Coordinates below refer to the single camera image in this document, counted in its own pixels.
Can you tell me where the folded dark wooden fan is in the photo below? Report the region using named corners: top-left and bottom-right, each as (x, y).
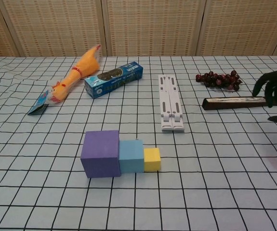
top-left (202, 95), bottom-right (277, 111)

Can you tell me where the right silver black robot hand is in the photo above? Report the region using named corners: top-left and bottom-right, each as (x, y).
top-left (252, 68), bottom-right (277, 125)

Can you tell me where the white folding laptop stand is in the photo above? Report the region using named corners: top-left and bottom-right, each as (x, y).
top-left (158, 74), bottom-right (185, 132)

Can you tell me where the large purple foam cube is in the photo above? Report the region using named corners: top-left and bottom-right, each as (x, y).
top-left (80, 130), bottom-right (121, 179)

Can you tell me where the light blue checked tablecloth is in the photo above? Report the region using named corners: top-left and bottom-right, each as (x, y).
top-left (0, 55), bottom-right (277, 231)

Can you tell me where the medium blue foam cube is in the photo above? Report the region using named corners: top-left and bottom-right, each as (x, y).
top-left (118, 139), bottom-right (145, 174)

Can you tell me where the blue cookie box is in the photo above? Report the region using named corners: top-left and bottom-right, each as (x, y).
top-left (84, 61), bottom-right (144, 99)

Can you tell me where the small blue packet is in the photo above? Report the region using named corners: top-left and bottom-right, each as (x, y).
top-left (27, 90), bottom-right (50, 116)

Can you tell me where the small yellow foam cube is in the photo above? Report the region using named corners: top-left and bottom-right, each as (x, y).
top-left (143, 147), bottom-right (162, 173)

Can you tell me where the beige woven folding screen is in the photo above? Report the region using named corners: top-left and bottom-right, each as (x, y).
top-left (0, 0), bottom-right (277, 57)

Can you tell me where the dark red grape bunch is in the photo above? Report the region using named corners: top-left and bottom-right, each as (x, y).
top-left (195, 70), bottom-right (242, 92)

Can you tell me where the yellow rubber chicken toy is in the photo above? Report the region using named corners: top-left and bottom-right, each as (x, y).
top-left (47, 44), bottom-right (102, 104)

